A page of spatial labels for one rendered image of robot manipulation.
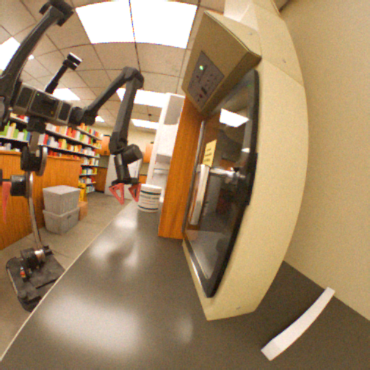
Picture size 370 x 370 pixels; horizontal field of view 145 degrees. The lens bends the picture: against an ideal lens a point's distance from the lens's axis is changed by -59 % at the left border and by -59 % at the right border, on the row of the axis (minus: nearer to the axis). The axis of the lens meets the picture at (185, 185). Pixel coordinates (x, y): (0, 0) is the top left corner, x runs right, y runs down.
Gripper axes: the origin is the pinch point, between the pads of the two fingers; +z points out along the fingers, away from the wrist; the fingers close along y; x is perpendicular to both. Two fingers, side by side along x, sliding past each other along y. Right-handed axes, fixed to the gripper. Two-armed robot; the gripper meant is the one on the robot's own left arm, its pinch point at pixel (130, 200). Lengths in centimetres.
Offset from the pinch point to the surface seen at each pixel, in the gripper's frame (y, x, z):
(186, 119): 2.3, -31.6, -22.7
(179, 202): 3.9, -18.9, 6.4
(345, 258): -13, -69, 39
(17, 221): -20, 197, -22
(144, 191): 24.0, 7.2, -4.9
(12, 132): -29, 187, -146
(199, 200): -26.5, -32.8, 6.1
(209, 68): -20, -44, -21
